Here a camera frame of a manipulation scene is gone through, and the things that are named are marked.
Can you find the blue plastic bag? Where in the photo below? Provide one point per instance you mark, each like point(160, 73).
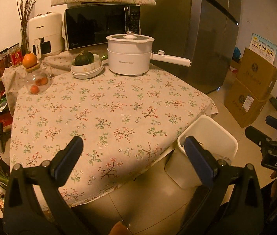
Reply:
point(236, 53)

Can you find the red label spice jar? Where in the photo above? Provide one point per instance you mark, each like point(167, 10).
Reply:
point(16, 57)

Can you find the white ceramic bowl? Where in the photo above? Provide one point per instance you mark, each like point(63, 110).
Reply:
point(89, 67)

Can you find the black microwave oven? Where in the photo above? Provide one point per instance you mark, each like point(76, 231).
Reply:
point(96, 24)

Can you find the green pumpkin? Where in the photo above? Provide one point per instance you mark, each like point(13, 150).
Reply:
point(83, 58)

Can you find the blue printed poster board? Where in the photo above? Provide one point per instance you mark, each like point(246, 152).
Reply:
point(263, 46)

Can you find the glass jar with cork lid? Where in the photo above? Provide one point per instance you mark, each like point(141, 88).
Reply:
point(37, 74)

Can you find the cardboard box with white label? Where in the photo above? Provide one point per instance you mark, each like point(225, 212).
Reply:
point(243, 107)

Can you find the grey refrigerator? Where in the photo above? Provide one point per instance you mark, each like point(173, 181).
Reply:
point(202, 41)

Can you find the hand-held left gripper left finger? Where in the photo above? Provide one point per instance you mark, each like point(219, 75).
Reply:
point(65, 161)

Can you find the white plastic bin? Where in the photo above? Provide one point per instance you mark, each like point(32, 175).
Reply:
point(216, 132)

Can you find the small orange fruit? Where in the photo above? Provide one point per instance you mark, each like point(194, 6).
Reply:
point(34, 89)
point(42, 80)

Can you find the floral tablecloth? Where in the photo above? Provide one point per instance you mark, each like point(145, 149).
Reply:
point(118, 107)

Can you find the large orange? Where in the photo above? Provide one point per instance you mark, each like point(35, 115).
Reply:
point(29, 60)

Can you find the dried branches in vase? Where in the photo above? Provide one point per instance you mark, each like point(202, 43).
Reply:
point(26, 17)

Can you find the white air fryer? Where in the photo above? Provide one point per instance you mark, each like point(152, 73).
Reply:
point(48, 29)

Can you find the white electric cooking pot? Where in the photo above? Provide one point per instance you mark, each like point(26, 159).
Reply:
point(128, 58)

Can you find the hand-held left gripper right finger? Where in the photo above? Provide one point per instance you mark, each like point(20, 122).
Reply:
point(197, 161)

